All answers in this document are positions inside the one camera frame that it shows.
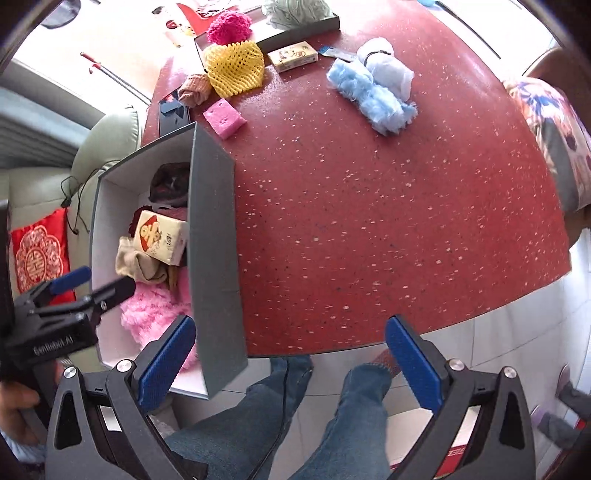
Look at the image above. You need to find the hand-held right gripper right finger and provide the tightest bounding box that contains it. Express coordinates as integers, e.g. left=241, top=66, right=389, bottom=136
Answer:
left=385, top=315, right=539, bottom=480

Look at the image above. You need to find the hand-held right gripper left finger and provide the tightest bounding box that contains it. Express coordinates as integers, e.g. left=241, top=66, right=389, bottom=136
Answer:
left=44, top=315, right=208, bottom=480

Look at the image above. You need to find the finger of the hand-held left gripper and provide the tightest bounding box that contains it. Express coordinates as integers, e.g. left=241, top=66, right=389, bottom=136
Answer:
left=34, top=275, right=137, bottom=324
left=16, top=267, right=92, bottom=308

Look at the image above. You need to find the grey cardboard box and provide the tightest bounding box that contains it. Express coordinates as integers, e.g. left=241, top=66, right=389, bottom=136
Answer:
left=89, top=121, right=250, bottom=398

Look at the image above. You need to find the striped knitted hat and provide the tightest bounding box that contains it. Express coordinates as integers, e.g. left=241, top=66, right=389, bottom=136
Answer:
left=148, top=162, right=191, bottom=206

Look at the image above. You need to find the person's left hand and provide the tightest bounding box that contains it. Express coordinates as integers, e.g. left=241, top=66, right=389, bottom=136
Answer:
left=0, top=381, right=42, bottom=435

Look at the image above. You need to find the beige sock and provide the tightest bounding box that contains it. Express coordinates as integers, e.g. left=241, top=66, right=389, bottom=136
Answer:
left=115, top=236, right=169, bottom=284
left=178, top=73, right=212, bottom=108

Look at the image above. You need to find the pink fluffy cloth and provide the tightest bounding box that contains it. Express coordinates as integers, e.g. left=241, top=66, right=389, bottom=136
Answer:
left=120, top=265, right=199, bottom=374

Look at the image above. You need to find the red embroidered cushion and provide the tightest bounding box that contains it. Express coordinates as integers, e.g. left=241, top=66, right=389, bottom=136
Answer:
left=10, top=208, right=77, bottom=305

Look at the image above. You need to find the printed tissue pack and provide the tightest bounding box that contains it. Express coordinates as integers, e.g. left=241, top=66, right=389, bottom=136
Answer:
left=267, top=40, right=319, bottom=73
left=134, top=210, right=189, bottom=266

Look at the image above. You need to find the person's right leg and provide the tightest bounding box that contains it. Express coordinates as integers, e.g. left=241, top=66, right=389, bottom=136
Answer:
left=288, top=362, right=393, bottom=480

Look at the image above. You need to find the person's leg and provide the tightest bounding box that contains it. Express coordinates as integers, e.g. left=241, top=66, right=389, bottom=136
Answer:
left=288, top=362, right=393, bottom=480
left=164, top=354, right=315, bottom=480

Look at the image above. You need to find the person's left leg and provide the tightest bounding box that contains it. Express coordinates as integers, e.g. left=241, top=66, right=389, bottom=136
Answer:
left=164, top=354, right=315, bottom=480

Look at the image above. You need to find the pale leather sofa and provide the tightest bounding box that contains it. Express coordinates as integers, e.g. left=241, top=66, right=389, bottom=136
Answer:
left=0, top=60, right=144, bottom=324

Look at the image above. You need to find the grey slipper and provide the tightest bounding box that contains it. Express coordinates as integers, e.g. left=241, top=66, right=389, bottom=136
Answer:
left=531, top=406, right=583, bottom=450
left=556, top=364, right=591, bottom=411

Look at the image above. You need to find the black phone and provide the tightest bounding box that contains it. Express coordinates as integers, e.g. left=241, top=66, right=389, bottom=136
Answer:
left=158, top=88, right=194, bottom=138

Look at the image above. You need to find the pink sponge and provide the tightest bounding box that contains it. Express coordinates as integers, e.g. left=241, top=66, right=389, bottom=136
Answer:
left=203, top=98, right=245, bottom=139

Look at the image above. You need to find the yellow foam net sleeve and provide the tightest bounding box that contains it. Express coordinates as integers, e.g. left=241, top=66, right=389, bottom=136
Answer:
left=203, top=40, right=265, bottom=99

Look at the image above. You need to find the light blue fluffy cloth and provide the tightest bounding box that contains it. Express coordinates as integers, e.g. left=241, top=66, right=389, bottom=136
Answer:
left=326, top=61, right=419, bottom=136

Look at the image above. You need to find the printed cushion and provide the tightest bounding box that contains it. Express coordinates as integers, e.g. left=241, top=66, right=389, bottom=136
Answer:
left=502, top=76, right=591, bottom=213

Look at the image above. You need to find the red paper item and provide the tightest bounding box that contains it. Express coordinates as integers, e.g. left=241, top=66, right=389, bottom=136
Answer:
left=178, top=2, right=209, bottom=35

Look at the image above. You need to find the magenta knitted scrubber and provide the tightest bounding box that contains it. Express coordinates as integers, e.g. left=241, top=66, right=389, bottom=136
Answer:
left=206, top=11, right=254, bottom=46

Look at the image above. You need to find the white tissue-wrapped bundle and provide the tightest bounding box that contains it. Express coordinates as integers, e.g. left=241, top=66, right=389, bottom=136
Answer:
left=357, top=38, right=415, bottom=100

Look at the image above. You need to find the blue flat packet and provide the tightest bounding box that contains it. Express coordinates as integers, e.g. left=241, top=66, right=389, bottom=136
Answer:
left=318, top=46, right=358, bottom=63

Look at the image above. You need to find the grey box lid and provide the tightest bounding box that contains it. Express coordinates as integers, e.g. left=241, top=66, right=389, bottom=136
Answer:
left=193, top=11, right=341, bottom=75

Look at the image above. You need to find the brown chair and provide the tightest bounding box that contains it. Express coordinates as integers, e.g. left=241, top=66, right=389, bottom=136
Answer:
left=524, top=46, right=573, bottom=79

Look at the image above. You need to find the green cloth in tray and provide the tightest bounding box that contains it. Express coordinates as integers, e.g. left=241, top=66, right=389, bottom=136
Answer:
left=263, top=0, right=331, bottom=29

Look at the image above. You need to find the black cable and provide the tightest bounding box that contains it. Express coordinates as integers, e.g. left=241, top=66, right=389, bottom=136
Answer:
left=60, top=168, right=112, bottom=236

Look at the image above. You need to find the red-handled metal rod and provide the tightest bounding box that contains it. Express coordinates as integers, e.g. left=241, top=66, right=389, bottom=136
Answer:
left=81, top=52, right=151, bottom=104

